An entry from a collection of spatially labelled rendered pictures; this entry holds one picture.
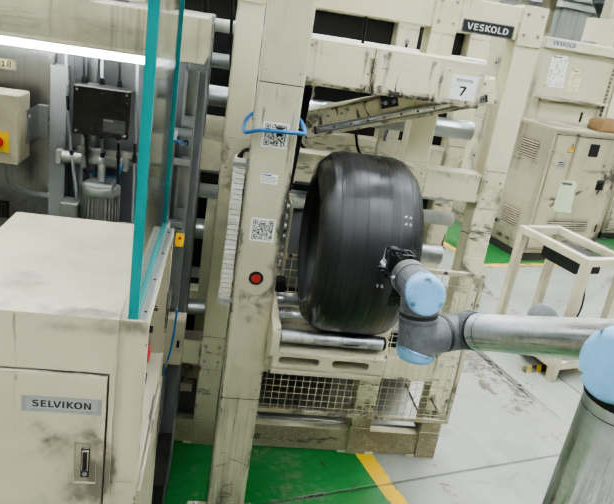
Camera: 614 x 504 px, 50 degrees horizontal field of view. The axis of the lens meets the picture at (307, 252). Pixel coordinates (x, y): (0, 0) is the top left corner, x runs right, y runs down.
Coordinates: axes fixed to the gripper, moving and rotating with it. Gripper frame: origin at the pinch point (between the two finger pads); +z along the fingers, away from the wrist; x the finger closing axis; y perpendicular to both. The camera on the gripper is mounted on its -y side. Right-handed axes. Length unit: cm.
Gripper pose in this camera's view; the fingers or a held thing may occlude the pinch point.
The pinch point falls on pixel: (387, 263)
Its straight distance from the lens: 183.6
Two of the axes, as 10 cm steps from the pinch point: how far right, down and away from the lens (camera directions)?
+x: -9.8, -1.0, -1.5
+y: 1.4, -9.7, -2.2
